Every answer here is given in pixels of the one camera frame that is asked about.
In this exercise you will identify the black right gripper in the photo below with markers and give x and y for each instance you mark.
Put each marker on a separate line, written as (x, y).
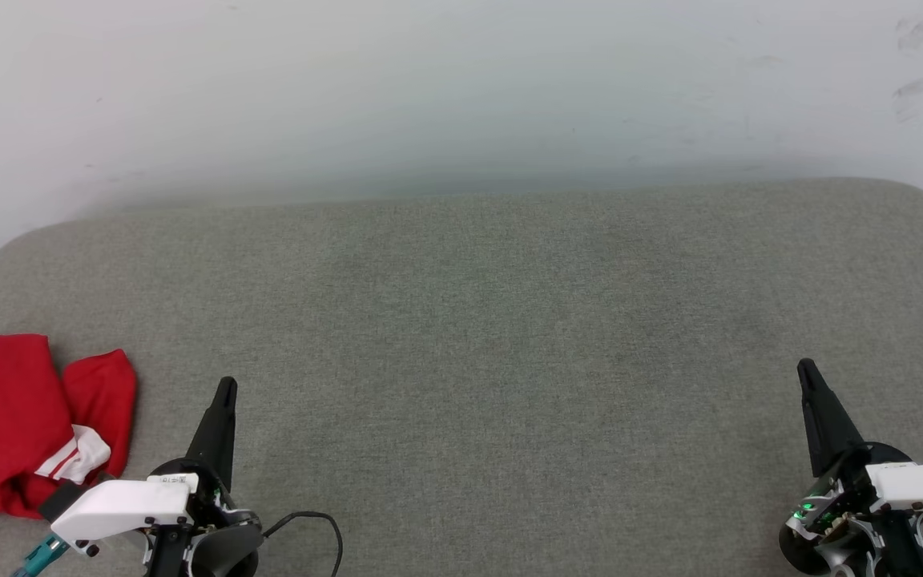
(834, 521)

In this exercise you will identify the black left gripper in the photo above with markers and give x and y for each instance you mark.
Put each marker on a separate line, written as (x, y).
(217, 517)

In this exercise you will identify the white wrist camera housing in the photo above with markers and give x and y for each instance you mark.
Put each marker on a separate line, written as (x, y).
(922, 487)
(121, 506)

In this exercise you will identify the red shirt with white collar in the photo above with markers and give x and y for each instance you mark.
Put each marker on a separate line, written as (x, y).
(5, 417)

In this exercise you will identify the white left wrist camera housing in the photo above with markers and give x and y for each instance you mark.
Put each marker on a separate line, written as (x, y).
(121, 506)

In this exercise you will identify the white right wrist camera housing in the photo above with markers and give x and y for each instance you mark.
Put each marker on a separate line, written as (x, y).
(922, 487)

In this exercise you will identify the grey fabric sofa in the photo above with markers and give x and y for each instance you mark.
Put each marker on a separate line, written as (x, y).
(493, 361)

